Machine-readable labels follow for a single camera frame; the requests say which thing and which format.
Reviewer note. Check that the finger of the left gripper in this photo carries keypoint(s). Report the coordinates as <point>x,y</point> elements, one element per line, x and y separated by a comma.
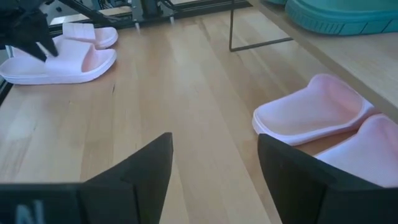
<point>46,37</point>
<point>28,45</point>

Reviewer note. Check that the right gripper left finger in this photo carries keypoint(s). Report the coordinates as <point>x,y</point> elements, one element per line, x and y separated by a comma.
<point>146,174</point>

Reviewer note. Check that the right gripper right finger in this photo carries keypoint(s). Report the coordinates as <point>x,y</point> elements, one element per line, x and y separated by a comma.
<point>295,186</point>

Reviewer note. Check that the pink rubber slide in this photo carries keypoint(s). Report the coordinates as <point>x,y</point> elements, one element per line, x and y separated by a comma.
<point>93,34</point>
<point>311,112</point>
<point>71,65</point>
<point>370,152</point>

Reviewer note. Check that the green rubber slide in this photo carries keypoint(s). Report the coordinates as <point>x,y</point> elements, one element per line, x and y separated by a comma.
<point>276,1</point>
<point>342,17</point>

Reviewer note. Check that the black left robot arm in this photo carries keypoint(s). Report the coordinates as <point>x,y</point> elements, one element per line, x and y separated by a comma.
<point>150,7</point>

